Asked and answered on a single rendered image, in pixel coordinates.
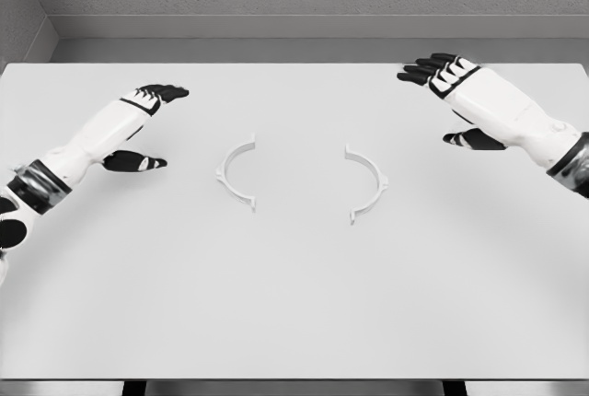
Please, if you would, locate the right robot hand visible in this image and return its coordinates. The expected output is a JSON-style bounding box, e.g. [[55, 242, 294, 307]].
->
[[396, 52, 525, 153]]

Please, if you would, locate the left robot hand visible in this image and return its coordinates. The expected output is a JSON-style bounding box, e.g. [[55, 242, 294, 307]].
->
[[77, 84, 191, 174]]

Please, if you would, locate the white pipe clamp half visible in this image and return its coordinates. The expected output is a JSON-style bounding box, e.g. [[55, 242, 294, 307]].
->
[[214, 132, 258, 215], [343, 143, 389, 225]]

